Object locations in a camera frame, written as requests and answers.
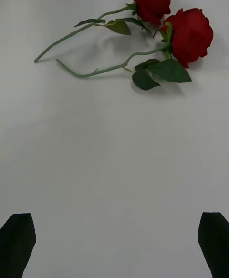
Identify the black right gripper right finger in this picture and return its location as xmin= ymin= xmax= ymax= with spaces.
xmin=197 ymin=212 xmax=229 ymax=278

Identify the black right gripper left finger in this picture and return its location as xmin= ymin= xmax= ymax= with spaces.
xmin=0 ymin=213 xmax=37 ymax=278

